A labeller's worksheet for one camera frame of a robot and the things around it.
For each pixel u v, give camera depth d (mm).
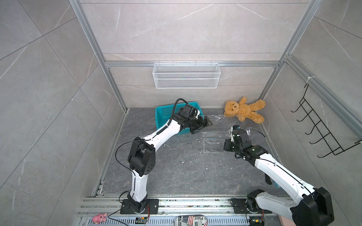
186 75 1002
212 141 848
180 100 746
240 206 730
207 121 772
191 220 672
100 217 685
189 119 725
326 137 635
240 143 611
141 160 498
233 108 1096
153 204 732
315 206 386
